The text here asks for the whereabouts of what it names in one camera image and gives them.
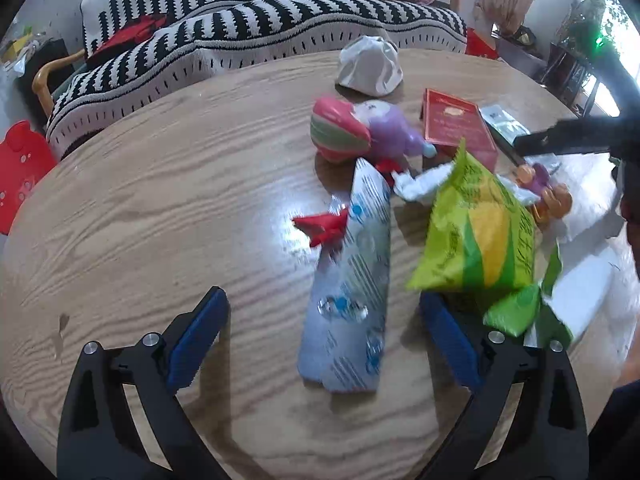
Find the wooden frame sofa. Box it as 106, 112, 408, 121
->
32, 0, 468, 161

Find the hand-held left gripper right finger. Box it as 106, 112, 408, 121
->
419, 291, 590, 480

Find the white paper sheet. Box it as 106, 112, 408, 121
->
540, 210, 631, 341

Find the red pig-shaped stool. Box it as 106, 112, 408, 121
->
0, 120, 58, 236

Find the small purple orange figure toy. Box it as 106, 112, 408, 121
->
512, 160, 573, 221

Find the red bag on sofa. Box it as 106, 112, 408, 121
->
92, 14, 168, 56

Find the clutter of small items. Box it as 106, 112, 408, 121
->
0, 15, 48, 78

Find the red torn wrapper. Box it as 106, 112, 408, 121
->
291, 199, 349, 248

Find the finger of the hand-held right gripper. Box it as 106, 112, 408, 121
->
514, 115, 623, 158

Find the silver blister pack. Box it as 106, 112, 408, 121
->
297, 157, 392, 395

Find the green potted plant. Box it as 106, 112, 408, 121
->
557, 0, 621, 46

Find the white crumpled wrapper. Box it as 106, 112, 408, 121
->
392, 162, 456, 206

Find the green snack bag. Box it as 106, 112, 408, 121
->
406, 139, 538, 293

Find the pink and purple doll toy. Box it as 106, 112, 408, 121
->
310, 96, 438, 186

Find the green torn wrapper piece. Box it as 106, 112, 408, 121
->
482, 240, 575, 348

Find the black white striped sofa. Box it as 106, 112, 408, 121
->
47, 0, 468, 161

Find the black box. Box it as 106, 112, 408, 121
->
17, 37, 68, 106

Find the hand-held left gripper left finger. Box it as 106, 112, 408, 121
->
56, 286, 232, 480

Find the red box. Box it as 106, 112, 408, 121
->
422, 88, 499, 173

